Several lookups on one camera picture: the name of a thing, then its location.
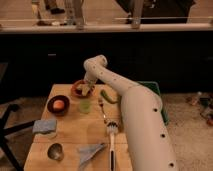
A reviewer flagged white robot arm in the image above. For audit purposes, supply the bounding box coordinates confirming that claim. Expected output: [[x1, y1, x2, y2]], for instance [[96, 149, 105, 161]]
[[83, 55, 179, 171]]

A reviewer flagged orange bowl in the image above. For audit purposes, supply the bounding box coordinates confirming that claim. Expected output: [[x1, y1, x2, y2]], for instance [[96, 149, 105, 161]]
[[71, 80, 94, 98]]

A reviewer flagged light green cup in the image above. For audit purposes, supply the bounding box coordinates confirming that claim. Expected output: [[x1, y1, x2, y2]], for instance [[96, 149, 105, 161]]
[[78, 100, 91, 114]]

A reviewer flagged green chili pepper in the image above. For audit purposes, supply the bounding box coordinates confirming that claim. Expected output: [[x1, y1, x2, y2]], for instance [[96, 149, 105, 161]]
[[100, 89, 118, 104]]

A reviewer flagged silver fork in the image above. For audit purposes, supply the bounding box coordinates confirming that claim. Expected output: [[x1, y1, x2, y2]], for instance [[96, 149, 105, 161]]
[[98, 97, 107, 124]]

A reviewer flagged orange fruit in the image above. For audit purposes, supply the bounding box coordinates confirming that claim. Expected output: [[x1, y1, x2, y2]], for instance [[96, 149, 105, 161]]
[[53, 100, 64, 110]]

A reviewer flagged dark red bowl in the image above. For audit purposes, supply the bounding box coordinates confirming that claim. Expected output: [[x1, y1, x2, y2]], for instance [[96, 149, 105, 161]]
[[47, 95, 70, 116]]

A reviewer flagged white dish brush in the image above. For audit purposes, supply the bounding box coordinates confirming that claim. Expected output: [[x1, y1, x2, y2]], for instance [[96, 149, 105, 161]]
[[107, 122, 118, 171]]

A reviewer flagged blue sponge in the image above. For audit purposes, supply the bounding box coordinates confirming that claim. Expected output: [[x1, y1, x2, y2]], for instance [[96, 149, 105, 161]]
[[33, 119, 57, 134]]

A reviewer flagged grey folded cloth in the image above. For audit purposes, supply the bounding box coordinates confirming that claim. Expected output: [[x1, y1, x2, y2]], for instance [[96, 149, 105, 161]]
[[78, 143, 106, 171]]

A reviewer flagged green plastic tray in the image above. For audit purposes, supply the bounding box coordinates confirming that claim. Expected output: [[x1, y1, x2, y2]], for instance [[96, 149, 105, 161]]
[[138, 80, 170, 126]]

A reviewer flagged metal cup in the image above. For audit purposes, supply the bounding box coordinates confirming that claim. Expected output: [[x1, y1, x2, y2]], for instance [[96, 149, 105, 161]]
[[47, 143, 64, 161]]

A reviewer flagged wooden table leg left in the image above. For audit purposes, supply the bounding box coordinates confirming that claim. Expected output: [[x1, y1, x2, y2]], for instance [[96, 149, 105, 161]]
[[73, 0, 84, 30]]

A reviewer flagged wooden table leg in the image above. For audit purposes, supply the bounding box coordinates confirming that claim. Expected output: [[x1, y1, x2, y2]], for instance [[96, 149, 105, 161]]
[[131, 0, 144, 29], [73, 0, 84, 30]]

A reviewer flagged black office chair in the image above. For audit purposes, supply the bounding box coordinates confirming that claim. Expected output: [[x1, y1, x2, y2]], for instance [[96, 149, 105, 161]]
[[0, 63, 36, 171]]

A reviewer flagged wooden table leg right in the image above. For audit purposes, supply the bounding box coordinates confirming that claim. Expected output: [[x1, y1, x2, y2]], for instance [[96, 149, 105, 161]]
[[131, 0, 144, 29]]

